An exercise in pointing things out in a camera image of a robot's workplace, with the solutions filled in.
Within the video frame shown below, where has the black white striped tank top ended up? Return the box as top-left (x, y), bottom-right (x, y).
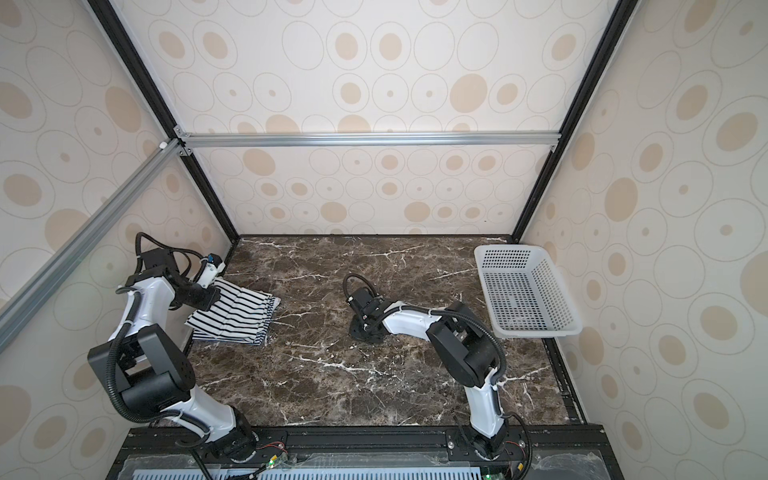
top-left (185, 279), bottom-right (281, 346)

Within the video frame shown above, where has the blue white striped tank top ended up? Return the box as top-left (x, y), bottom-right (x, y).
top-left (185, 297), bottom-right (281, 346)

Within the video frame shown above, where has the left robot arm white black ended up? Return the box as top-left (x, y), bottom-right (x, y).
top-left (87, 247), bottom-right (258, 463)

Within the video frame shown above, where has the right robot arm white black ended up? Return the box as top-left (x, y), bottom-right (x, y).
top-left (346, 287), bottom-right (508, 459)

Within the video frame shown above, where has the white plastic laundry basket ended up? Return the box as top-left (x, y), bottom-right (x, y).
top-left (474, 244), bottom-right (583, 339)

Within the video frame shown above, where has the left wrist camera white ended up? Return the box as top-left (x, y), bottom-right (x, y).
top-left (193, 253), bottom-right (226, 288)

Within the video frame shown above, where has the diagonal aluminium left rail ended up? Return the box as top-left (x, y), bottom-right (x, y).
top-left (1, 139), bottom-right (181, 349)

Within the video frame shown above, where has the horizontal aluminium back rail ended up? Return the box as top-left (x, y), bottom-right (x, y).
top-left (181, 131), bottom-right (560, 148)

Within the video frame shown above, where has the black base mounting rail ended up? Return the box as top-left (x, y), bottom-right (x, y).
top-left (107, 424), bottom-right (623, 479)

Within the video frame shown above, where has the left black corner post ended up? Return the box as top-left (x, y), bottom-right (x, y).
top-left (86, 0), bottom-right (240, 246)

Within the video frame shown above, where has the black corner post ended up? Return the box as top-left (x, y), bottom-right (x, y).
top-left (86, 0), bottom-right (240, 246)
top-left (507, 0), bottom-right (640, 244)

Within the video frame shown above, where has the right black corner post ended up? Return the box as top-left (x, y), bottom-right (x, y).
top-left (507, 0), bottom-right (640, 244)

